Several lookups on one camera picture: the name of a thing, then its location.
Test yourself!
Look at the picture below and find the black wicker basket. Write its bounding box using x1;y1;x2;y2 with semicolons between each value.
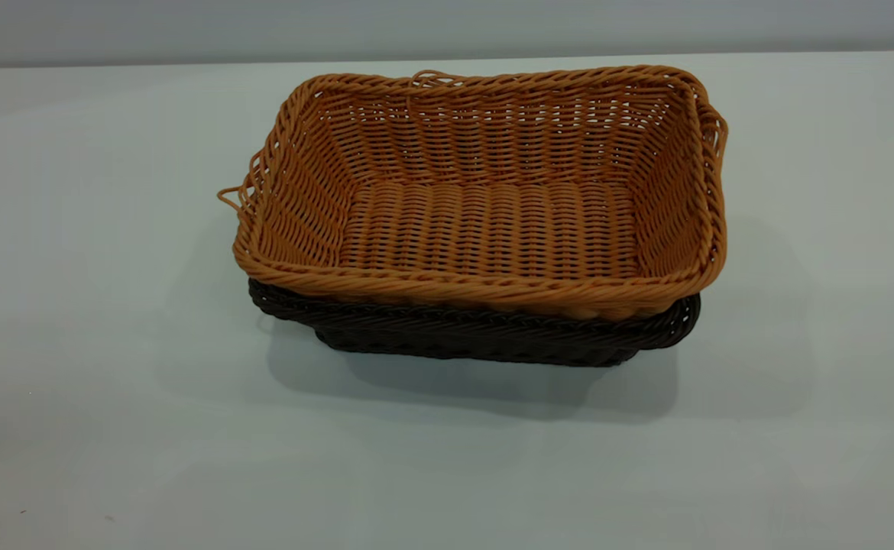
247;278;701;368

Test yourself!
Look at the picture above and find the orange wicker basket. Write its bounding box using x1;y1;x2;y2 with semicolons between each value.
216;65;729;322

